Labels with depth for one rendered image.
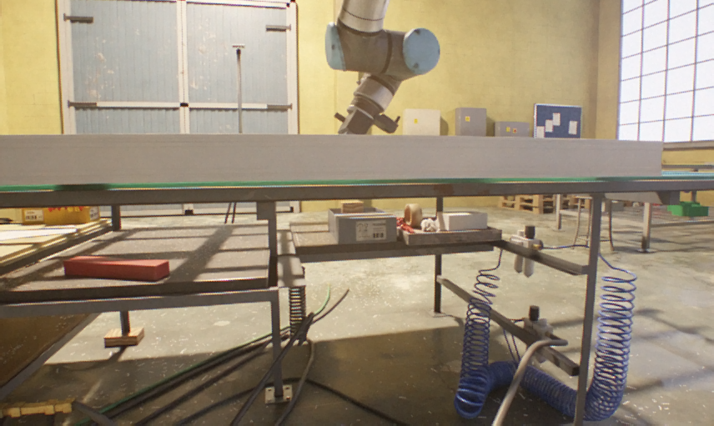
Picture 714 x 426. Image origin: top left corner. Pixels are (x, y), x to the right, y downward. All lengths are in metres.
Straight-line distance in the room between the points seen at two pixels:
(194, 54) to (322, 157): 6.97
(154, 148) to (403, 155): 0.37
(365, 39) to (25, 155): 0.57
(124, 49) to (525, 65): 7.97
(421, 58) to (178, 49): 6.88
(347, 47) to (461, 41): 7.80
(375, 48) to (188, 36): 6.93
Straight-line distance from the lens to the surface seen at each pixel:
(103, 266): 1.20
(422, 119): 7.59
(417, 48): 0.80
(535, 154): 0.71
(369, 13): 0.73
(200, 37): 7.56
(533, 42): 9.47
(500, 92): 8.75
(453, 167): 0.63
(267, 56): 7.38
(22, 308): 1.20
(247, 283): 1.04
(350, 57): 0.76
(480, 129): 8.14
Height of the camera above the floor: 0.89
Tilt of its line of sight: 6 degrees down
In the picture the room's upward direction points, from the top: straight up
